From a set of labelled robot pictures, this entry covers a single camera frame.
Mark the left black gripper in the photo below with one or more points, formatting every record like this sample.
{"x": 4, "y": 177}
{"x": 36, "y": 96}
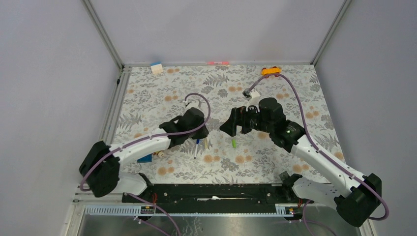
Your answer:
{"x": 203, "y": 134}

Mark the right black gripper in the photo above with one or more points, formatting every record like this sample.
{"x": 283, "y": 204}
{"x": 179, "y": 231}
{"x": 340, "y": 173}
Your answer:
{"x": 238, "y": 116}

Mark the white pen with blue tip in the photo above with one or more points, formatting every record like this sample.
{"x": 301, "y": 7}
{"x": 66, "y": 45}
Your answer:
{"x": 196, "y": 151}

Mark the pink marker pen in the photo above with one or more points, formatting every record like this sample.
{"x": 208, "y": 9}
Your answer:
{"x": 218, "y": 63}

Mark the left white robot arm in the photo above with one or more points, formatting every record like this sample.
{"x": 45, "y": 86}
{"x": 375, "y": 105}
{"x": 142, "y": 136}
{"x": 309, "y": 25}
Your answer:
{"x": 101, "y": 168}

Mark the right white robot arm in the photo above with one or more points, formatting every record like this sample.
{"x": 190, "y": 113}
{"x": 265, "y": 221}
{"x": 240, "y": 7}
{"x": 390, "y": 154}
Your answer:
{"x": 351, "y": 193}

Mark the floral patterned table mat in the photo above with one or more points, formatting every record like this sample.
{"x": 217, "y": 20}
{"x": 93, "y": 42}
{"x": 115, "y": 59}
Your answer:
{"x": 150, "y": 100}

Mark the blue white toy brick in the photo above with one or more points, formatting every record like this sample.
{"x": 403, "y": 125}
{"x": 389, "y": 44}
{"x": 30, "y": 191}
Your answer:
{"x": 146, "y": 159}

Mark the white block with blue top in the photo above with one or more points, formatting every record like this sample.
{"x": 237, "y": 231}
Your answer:
{"x": 156, "y": 68}

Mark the orange toy car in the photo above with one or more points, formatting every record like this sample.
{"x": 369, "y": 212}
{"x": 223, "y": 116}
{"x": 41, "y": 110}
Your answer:
{"x": 266, "y": 72}

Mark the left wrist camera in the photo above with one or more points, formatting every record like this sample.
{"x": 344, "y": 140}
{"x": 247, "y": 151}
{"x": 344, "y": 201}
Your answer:
{"x": 193, "y": 104}

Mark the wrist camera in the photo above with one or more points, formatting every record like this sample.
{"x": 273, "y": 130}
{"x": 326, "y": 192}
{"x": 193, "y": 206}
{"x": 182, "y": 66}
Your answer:
{"x": 193, "y": 104}
{"x": 253, "y": 98}

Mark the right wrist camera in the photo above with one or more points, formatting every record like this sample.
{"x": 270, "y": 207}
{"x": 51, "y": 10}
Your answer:
{"x": 253, "y": 98}

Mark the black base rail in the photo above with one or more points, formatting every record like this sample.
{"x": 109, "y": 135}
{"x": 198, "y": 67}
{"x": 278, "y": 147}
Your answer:
{"x": 220, "y": 198}

